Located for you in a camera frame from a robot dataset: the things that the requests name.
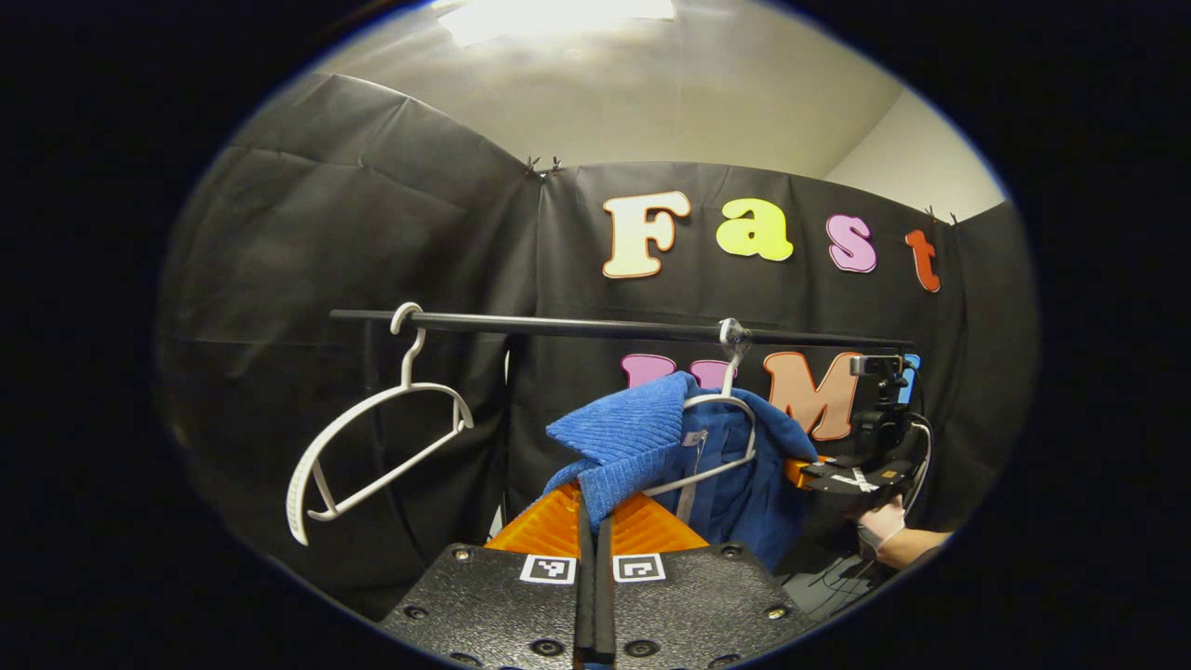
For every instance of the empty white plastic hanger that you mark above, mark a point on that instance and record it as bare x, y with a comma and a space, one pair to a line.
298, 493

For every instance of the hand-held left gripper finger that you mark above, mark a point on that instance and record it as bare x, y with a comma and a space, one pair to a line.
607, 596
584, 596

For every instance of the white hanger with hook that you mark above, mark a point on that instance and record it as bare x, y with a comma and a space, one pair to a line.
698, 475

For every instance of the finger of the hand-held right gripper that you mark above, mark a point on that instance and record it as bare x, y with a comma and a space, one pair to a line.
798, 473

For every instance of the blue ribbed knit garment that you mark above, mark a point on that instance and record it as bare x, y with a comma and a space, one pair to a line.
623, 437

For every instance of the black clothes rail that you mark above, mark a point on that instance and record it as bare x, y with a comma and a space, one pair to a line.
558, 326

